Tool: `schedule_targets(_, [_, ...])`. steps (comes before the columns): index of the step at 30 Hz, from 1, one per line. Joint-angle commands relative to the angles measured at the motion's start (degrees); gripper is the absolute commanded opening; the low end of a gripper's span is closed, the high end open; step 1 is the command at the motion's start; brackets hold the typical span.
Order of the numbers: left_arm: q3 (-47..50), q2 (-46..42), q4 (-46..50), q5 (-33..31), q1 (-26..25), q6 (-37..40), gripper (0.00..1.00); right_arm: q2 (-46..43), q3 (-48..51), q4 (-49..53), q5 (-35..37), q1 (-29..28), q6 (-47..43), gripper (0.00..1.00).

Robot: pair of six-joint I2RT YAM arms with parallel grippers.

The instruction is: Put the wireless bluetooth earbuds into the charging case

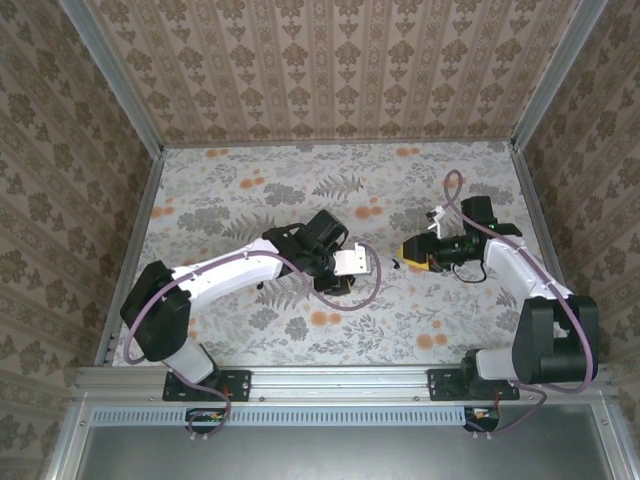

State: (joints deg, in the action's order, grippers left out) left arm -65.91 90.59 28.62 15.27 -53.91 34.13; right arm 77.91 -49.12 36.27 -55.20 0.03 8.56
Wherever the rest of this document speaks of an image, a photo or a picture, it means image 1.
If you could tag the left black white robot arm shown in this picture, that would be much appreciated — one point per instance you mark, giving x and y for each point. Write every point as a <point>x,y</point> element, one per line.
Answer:
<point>160,310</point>

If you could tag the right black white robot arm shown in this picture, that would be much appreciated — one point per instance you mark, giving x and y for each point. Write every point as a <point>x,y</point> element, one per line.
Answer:
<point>550,345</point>

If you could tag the black connector board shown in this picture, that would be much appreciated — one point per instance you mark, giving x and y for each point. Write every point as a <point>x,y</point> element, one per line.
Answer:
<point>205,417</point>
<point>482,417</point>

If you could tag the grey metal sheet tray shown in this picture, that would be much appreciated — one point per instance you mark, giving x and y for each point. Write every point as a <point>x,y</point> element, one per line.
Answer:
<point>325,455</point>

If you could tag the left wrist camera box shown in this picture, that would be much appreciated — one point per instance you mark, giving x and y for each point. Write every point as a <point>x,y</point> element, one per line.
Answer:
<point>352,260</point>

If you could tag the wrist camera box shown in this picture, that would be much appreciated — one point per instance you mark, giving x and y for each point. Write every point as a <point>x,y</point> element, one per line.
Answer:
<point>352,260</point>
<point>437,222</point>

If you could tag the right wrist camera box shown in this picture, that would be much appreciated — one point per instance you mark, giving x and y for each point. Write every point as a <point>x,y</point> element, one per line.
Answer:
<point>437,222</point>

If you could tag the aluminium side frame rail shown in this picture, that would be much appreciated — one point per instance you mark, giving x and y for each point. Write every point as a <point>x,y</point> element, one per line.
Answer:
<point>141,225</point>
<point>536,210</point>

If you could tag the aluminium front frame rail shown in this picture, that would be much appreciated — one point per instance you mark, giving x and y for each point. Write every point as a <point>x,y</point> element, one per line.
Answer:
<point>340,382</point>

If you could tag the aluminium back frame rail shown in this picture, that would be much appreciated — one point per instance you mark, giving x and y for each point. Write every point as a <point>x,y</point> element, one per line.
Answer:
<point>340,143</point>

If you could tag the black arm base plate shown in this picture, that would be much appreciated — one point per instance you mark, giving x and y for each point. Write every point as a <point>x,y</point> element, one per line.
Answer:
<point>240,385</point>
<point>442,385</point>

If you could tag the aluminium corner frame post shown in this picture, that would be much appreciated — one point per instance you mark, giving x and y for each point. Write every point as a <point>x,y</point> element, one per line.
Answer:
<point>116,80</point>
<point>555,75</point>

